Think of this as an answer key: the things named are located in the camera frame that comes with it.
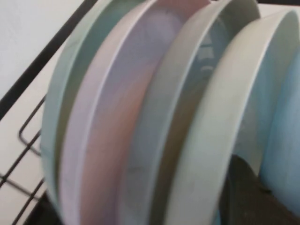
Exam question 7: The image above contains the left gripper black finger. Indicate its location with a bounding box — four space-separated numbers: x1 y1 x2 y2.
219 154 274 225

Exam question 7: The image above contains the black wire dish rack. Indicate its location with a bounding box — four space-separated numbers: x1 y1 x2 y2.
0 0 94 207

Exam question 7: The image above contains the cream white plate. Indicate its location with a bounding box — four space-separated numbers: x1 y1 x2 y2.
161 10 300 225

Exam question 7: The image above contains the mint green plate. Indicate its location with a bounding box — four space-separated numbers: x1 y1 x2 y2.
39 0 146 211

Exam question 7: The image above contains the light blue plate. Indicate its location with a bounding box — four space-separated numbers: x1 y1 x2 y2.
257 46 300 195

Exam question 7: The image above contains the pink plate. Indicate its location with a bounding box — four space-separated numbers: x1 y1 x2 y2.
57 0 211 225

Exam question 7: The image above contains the black plastic drip tray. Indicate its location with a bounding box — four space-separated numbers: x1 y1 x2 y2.
35 194 64 225

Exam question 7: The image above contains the grey-green plate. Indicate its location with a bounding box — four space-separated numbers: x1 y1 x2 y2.
117 0 261 225

